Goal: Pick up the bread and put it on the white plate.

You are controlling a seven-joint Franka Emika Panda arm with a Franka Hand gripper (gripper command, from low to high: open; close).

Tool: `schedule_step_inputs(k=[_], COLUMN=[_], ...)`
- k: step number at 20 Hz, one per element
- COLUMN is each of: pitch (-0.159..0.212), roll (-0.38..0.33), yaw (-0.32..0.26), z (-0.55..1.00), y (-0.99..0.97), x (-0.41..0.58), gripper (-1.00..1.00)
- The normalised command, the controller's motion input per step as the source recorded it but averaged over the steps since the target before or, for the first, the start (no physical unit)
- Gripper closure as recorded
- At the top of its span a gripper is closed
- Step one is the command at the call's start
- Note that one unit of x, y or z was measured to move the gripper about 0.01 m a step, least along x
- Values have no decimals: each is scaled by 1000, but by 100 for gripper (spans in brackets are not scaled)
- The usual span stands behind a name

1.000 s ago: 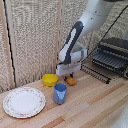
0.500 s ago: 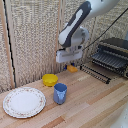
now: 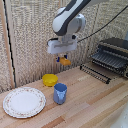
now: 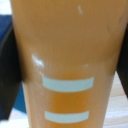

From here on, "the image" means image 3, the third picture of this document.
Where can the black toaster oven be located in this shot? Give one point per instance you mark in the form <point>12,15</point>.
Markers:
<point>112,56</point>

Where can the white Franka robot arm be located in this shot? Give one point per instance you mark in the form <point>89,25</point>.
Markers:
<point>70,18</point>

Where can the white floral-rim plate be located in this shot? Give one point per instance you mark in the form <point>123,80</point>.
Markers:
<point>24,102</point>

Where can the yellow bowl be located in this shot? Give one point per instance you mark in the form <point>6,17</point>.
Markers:
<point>50,79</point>

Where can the blue cup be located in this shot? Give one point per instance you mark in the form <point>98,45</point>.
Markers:
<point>60,93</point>

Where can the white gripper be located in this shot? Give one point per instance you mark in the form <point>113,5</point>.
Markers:
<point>62,46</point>

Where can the black oven rack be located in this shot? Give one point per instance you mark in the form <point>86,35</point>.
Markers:
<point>95,74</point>

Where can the orange bread loaf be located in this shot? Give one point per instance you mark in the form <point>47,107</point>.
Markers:
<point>65,61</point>

